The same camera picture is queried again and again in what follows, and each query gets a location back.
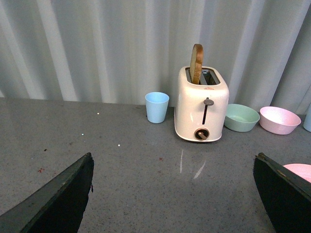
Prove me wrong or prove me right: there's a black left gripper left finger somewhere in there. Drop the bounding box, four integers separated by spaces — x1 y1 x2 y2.
0 152 94 233

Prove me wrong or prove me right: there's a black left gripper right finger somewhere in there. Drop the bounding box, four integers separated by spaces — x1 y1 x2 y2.
253 153 311 233

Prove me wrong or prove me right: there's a pink plate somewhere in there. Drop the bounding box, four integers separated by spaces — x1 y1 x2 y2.
284 164 311 182

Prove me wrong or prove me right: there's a light blue cup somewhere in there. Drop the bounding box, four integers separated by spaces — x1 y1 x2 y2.
303 105 311 132
145 92 170 124

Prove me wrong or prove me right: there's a pink bowl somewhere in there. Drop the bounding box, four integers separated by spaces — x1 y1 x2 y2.
259 106 301 135

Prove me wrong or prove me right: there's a green bowl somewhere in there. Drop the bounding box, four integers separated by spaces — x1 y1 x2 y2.
224 104 260 133

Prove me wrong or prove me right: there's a cream toaster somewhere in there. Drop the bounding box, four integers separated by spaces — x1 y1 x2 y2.
174 67 229 143

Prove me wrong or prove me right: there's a grey curtain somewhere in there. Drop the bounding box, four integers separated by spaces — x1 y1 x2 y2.
0 0 311 114

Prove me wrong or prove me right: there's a toasted bread slice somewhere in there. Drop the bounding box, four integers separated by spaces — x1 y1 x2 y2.
190 44 204 84

